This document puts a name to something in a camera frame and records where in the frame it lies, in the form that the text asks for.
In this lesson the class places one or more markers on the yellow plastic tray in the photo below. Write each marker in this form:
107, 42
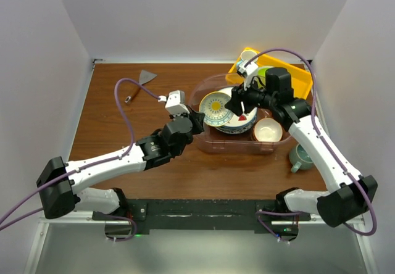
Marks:
301, 80

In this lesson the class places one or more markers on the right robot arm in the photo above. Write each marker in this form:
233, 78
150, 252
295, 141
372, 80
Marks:
348, 194

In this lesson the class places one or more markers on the green plate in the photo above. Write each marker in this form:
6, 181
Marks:
262, 71

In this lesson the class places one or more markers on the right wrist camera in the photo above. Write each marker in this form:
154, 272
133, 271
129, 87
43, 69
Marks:
247, 71

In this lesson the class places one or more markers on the metal scraper wooden handle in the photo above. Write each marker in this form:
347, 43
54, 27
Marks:
144, 77

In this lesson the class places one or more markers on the yellow dotted blue bowl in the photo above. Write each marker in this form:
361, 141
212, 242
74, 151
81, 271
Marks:
213, 107

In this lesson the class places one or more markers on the light blue mug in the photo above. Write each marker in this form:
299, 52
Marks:
247, 54

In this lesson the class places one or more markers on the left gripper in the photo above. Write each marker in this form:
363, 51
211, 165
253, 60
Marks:
197, 118

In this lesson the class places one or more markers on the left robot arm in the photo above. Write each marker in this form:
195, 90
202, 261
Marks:
55, 184

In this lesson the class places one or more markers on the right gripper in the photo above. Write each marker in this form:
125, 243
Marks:
239, 94

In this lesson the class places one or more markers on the teal ceramic mug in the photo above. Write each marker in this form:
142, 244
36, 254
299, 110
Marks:
299, 159

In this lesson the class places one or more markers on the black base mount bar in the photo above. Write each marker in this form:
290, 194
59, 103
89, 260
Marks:
193, 214

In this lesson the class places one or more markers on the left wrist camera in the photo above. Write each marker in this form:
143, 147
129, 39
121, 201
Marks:
175, 103

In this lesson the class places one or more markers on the clear plastic bin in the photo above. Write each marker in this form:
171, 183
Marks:
214, 141

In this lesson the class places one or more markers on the white orange rim bowl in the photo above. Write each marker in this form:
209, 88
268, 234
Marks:
270, 131

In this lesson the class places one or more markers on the red patterned bowl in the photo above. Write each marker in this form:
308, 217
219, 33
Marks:
255, 133

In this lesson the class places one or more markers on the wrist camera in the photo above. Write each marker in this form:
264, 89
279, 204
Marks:
247, 71
175, 103

